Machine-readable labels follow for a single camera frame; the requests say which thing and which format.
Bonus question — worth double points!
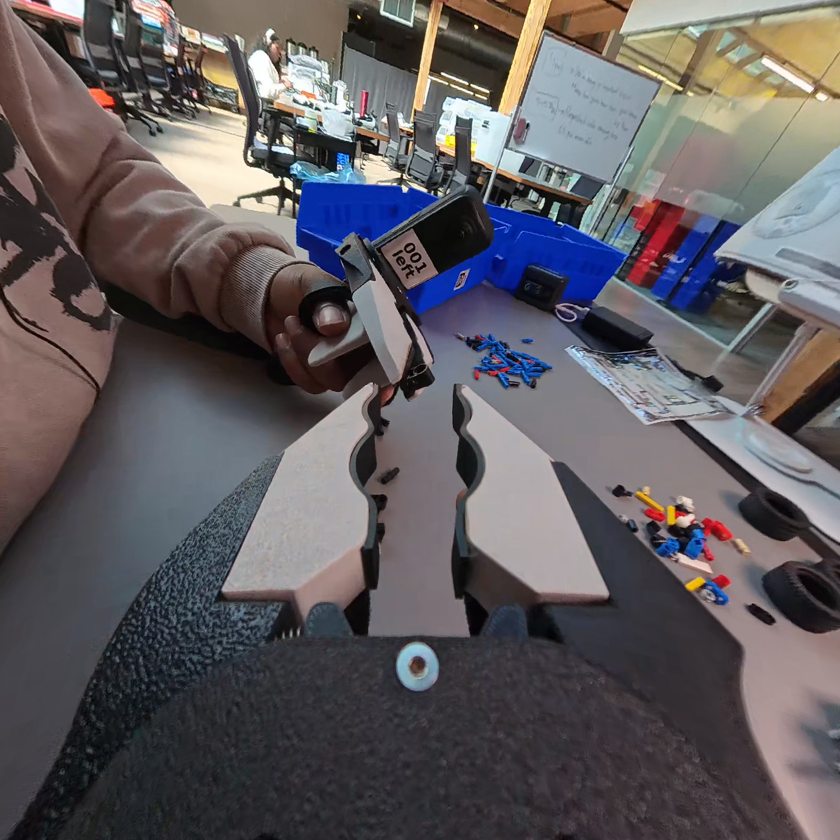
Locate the person's left hand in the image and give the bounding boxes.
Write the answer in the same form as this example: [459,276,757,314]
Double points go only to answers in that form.
[266,262,398,404]

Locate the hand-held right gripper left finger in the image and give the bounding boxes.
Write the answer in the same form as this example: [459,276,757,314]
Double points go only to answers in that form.
[222,383,383,635]

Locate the blue plastic bin with label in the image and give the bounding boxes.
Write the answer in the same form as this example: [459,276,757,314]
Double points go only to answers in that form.
[295,180,513,316]

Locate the pile of blue lego pins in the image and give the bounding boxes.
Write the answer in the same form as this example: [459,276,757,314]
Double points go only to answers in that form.
[456,331,553,389]

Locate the blue plastic bag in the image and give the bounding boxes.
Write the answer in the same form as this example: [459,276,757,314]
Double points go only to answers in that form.
[289,161,366,186]

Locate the black office chair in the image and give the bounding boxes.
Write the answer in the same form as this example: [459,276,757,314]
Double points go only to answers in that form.
[406,112,447,194]
[125,7,198,120]
[382,104,411,173]
[446,117,475,194]
[223,34,309,217]
[82,0,165,137]

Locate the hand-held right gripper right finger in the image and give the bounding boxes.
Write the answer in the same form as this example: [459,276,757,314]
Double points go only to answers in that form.
[451,384,611,635]

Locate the stack of clear storage boxes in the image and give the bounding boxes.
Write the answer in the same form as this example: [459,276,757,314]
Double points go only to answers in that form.
[441,95,514,165]

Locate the pile of mixed lego pieces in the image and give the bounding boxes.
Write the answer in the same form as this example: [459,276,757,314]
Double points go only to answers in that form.
[613,484,752,606]

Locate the red blue lockers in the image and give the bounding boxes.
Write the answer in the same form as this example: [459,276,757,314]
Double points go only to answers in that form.
[626,200,746,312]

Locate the white round disc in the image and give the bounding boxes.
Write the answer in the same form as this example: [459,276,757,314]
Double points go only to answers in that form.
[745,430,815,473]

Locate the whiteboard on stand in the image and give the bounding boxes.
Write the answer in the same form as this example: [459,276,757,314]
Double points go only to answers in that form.
[482,31,664,206]

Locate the black cube charger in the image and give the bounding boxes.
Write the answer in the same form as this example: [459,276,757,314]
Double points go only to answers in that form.
[518,264,571,311]

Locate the white flat tray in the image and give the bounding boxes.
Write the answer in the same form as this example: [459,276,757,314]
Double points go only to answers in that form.
[679,400,840,546]

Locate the long wooden desk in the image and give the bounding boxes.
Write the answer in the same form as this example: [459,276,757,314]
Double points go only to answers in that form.
[272,97,595,207]

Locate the wooden post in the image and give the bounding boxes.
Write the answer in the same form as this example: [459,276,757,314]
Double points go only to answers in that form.
[499,0,552,116]
[413,0,444,122]

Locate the black power adapter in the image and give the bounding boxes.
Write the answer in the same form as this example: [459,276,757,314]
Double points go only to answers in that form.
[581,305,657,352]

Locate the wooden stand leg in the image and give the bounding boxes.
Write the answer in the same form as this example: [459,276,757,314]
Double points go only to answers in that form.
[761,328,840,424]

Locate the lego instruction booklet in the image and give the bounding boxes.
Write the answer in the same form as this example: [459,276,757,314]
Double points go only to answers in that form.
[566,344,739,425]

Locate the tan printed hoodie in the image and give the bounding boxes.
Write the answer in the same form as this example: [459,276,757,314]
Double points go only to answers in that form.
[0,112,122,559]

